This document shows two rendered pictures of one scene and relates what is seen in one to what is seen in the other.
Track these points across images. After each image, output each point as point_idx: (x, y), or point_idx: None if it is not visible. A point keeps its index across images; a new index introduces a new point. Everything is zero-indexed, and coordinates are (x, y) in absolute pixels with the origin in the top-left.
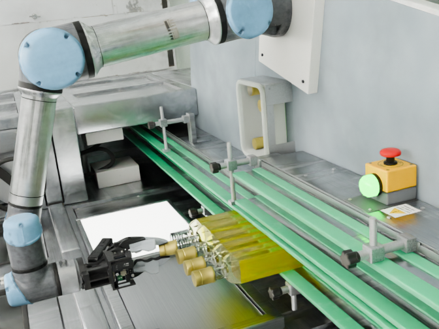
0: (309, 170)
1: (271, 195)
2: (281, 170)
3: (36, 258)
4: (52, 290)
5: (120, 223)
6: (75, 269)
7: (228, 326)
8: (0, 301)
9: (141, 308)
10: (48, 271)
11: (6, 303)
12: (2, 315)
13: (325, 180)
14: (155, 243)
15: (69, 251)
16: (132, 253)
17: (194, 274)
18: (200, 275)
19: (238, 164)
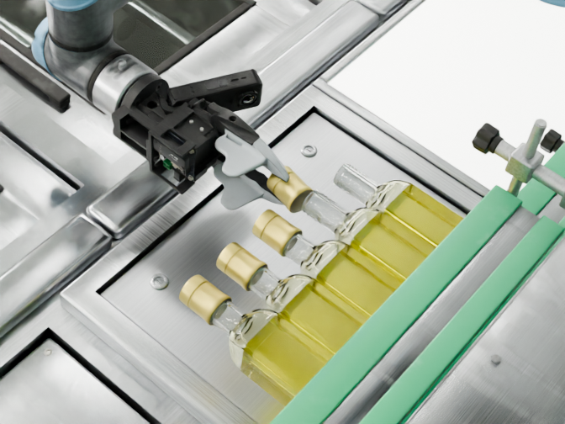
0: (543, 357)
1: (378, 320)
2: (522, 290)
3: (68, 34)
4: (81, 92)
5: (504, 24)
6: (118, 94)
7: (212, 389)
8: (198, 2)
9: (220, 221)
10: (89, 60)
11: (195, 13)
12: (162, 30)
13: (477, 416)
14: (250, 167)
15: (359, 7)
16: (396, 108)
17: (185, 284)
18: (189, 295)
19: (534, 177)
